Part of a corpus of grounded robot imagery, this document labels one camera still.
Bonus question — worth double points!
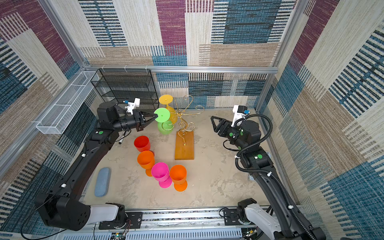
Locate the white wire wall basket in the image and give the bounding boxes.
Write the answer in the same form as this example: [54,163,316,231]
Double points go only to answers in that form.
[36,71,96,135]

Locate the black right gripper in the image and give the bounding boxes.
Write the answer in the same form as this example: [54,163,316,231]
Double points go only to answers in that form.
[210,116,247,152]

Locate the dark orange plastic wine glass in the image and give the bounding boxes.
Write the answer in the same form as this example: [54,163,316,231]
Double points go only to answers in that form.
[170,165,188,192]

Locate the light orange plastic wine glass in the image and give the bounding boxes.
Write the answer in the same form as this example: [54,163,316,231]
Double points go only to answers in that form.
[137,151,155,177]

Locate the green plastic wine glass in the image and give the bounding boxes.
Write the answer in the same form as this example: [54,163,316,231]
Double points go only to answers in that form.
[154,108,174,135]

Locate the magenta plastic wine glass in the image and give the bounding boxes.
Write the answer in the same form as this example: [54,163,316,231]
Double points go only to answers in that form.
[151,163,172,189]

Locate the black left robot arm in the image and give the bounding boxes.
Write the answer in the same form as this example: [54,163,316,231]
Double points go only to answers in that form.
[35,101,157,231]

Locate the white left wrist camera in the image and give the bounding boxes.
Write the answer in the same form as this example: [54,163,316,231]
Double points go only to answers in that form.
[123,98,141,115]

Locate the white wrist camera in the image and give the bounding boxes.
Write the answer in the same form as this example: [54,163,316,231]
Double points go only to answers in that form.
[123,98,141,115]
[231,105,250,127]

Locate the yellow plastic wine glass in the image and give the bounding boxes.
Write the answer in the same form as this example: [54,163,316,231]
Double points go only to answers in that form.
[159,95,178,124]

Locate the black corrugated cable conduit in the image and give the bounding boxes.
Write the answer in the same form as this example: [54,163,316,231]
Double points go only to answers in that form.
[222,113,319,240]

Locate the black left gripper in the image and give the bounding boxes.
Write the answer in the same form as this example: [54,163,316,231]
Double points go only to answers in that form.
[112,111,157,134]

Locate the light blue oblong object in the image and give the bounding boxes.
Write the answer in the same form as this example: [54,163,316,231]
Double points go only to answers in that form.
[95,167,111,197]

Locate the black mesh shelf rack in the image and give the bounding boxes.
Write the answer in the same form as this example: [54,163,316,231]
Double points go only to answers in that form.
[91,69,160,113]

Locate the red plastic wine glass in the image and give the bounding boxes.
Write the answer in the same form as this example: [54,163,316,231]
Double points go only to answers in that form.
[134,136,151,152]

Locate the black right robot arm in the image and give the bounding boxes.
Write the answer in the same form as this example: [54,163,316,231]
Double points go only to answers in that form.
[211,114,326,240]

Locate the gold wire wine glass rack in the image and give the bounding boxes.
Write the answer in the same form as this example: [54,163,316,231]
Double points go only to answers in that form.
[172,95,205,161]

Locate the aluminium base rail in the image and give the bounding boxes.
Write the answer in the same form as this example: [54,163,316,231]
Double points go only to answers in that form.
[53,205,310,240]

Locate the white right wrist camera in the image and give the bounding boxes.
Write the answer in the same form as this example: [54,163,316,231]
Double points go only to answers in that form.
[231,105,250,127]

